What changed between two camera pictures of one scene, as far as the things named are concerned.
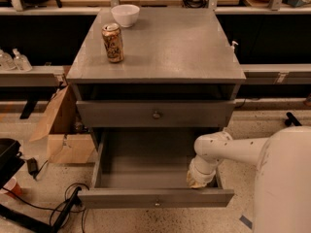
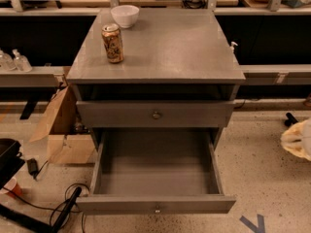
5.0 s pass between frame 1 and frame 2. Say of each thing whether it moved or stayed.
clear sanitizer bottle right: stayed
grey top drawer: stayed
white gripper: moved
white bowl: stayed
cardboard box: stayed
